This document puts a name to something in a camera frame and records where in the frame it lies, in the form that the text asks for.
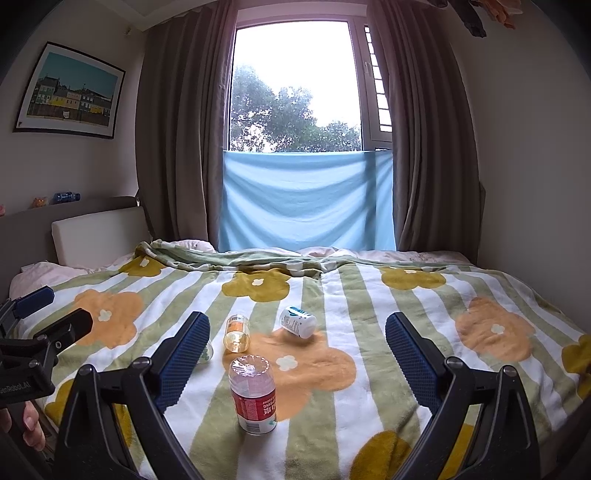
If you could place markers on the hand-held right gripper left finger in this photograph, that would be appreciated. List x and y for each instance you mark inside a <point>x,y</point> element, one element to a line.
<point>184,360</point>

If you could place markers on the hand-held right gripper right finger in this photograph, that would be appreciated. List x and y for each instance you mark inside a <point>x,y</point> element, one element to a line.
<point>411,360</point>

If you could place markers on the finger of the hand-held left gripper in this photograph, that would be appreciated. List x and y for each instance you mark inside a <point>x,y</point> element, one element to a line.
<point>34,299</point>
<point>64,328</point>

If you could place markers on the clear red label plastic cup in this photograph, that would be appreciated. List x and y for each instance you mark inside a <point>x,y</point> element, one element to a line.
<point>253,401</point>

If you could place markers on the person's left hand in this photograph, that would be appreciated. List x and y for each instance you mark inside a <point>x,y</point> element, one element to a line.
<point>33,427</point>

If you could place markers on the small clear bottle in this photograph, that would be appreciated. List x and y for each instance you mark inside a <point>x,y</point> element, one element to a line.
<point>206,353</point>

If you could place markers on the pale pink pillow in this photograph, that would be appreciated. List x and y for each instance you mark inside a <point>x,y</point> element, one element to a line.
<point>41,274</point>

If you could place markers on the small amber liquid bottle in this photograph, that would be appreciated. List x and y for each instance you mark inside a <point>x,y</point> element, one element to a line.
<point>237,333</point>

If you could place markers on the brown bed headboard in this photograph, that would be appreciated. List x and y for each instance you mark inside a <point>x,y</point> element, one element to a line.
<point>27,221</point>

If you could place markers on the floral striped blanket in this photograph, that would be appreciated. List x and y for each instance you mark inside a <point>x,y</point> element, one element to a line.
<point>351,300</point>

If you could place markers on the white headboard cushion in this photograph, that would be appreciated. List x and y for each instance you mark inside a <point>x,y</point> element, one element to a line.
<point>101,230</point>

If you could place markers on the orange figurine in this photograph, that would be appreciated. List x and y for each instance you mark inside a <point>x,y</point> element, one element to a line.
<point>39,202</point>

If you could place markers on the blue toy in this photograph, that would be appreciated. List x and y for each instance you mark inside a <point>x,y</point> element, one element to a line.
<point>67,197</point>

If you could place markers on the white blue label bottle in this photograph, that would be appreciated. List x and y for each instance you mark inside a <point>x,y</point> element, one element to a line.
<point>298,321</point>

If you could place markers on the light blue cloth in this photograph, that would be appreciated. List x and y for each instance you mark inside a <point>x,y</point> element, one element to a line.
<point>300,198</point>

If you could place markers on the framed houses picture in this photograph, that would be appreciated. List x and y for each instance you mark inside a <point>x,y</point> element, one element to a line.
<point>69,87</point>

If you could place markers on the brown curtain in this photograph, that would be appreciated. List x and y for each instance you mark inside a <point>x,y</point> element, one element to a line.
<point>184,138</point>
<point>429,138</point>

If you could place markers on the dark hanging cloth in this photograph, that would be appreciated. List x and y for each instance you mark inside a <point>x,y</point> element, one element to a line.
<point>471,18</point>

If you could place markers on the orange hanging decoration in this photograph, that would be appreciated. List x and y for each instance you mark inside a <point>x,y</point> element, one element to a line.
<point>501,11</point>

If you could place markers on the white window frame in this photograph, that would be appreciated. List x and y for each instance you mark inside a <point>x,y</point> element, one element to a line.
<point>365,92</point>

